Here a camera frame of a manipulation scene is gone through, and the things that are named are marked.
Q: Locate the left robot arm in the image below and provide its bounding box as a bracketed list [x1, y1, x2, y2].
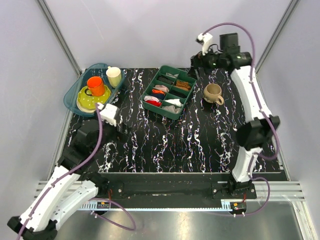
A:
[7, 120, 130, 240]

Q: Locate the grey folded cloth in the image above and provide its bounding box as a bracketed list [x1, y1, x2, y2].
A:
[165, 72, 179, 78]

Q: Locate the purple cable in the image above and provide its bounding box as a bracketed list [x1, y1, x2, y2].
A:
[14, 103, 138, 240]
[201, 22, 281, 218]

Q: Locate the red white rolled cloth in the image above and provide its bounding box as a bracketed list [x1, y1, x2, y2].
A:
[143, 95, 162, 107]

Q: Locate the cream yellow cup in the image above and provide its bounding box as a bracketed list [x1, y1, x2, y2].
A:
[106, 66, 122, 88]

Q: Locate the right aluminium frame post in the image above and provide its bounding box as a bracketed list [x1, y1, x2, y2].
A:
[255, 0, 300, 73]

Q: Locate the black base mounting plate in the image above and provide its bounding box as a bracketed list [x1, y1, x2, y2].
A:
[102, 172, 257, 210]

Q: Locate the black rolled cloth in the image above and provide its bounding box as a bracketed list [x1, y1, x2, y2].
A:
[157, 76, 174, 85]

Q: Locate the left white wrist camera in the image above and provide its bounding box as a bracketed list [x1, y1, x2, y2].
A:
[97, 102, 121, 127]

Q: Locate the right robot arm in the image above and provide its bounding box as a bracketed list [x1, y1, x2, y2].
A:
[188, 33, 280, 199]

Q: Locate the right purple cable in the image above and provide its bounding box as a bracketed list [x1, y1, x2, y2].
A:
[201, 22, 281, 218]

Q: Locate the brown underwear beige waistband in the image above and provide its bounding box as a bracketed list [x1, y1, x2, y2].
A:
[175, 80, 191, 91]

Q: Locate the pink grey rolled cloth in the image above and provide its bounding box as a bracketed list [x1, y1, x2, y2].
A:
[154, 85, 169, 93]

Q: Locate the orange navy rolled cloth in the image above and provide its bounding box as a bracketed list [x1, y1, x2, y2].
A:
[152, 89, 165, 95]

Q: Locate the aluminium frame post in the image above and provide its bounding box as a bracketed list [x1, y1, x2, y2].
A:
[255, 0, 300, 73]
[35, 0, 82, 77]

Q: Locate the green compartment organizer tray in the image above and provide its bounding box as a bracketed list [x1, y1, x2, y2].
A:
[140, 65, 196, 120]

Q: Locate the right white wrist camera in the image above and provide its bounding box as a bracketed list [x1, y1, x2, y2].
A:
[196, 32, 214, 56]

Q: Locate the yellow-green dotted plate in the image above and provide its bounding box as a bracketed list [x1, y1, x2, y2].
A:
[76, 85, 112, 113]

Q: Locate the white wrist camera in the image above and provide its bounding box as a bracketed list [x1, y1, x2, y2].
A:
[196, 32, 214, 56]
[97, 102, 121, 127]

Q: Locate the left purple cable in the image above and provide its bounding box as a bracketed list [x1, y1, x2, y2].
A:
[14, 103, 138, 240]

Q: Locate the left aluminium frame post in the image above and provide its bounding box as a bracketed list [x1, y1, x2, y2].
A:
[35, 0, 82, 77]

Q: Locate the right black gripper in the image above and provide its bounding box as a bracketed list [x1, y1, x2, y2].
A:
[186, 44, 226, 81]

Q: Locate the teal transparent plastic bin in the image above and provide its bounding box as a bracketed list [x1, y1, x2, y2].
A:
[63, 63, 125, 117]

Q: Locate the beige ceramic mug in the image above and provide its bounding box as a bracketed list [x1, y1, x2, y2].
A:
[203, 83, 225, 106]

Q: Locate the orange mug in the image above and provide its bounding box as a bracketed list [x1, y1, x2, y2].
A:
[85, 76, 105, 97]

